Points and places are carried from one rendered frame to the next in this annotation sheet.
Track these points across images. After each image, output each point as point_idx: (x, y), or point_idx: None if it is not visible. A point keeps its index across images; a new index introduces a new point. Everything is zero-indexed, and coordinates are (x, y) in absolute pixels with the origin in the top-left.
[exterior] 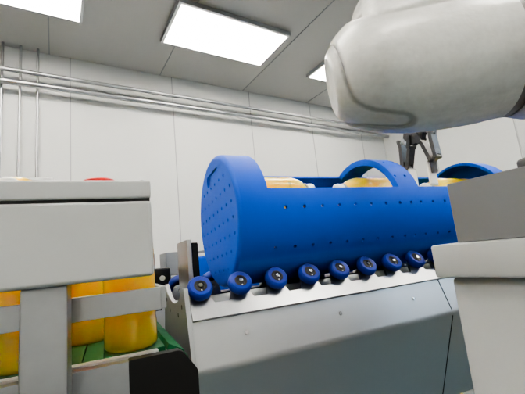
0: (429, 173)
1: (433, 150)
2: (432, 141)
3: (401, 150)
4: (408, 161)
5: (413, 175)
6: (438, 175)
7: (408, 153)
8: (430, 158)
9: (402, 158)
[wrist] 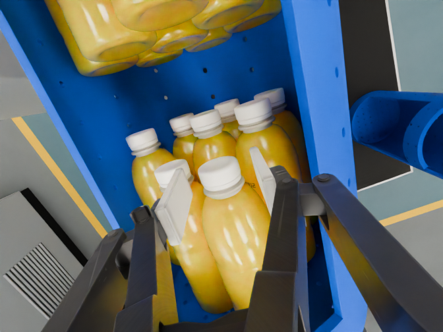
0: (169, 184)
1: (96, 257)
2: (57, 310)
3: (373, 261)
4: (276, 205)
5: (261, 184)
6: (325, 323)
7: (269, 240)
8: (135, 226)
9: (334, 217)
